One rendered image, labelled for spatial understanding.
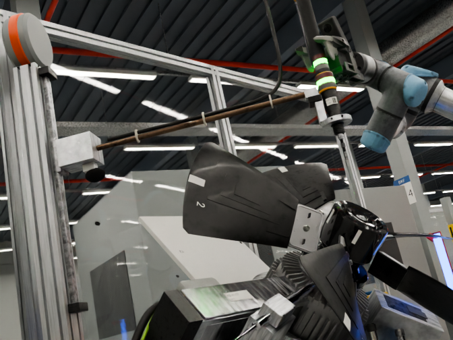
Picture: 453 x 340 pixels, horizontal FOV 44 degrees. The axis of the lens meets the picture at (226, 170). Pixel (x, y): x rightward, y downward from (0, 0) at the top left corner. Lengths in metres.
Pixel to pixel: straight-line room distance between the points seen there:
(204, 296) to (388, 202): 5.04
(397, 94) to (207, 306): 0.82
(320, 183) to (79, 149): 0.58
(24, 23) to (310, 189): 0.83
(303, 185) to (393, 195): 4.69
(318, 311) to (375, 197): 4.71
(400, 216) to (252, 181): 4.92
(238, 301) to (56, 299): 0.51
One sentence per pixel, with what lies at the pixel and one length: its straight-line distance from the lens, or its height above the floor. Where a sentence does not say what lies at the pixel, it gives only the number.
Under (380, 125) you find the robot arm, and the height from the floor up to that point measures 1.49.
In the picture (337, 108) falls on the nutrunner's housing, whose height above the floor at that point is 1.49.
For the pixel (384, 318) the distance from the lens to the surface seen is 1.24.
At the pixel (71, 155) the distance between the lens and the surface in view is 1.39.
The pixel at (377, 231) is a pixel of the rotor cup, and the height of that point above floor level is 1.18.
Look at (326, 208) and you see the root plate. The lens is 1.25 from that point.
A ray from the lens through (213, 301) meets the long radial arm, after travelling 0.96.
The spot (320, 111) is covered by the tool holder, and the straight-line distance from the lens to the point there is 1.31.
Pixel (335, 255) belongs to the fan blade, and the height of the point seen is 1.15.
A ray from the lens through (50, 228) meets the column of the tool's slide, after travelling 1.37.
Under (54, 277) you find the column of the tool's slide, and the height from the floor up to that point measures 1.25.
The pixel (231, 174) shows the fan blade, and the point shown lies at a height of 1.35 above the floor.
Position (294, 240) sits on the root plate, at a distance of 1.12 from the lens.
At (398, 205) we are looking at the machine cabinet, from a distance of 6.01.
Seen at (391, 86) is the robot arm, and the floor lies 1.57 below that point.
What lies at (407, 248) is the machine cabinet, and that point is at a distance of 5.93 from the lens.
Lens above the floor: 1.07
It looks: 15 degrees up
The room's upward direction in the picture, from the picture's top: 12 degrees counter-clockwise
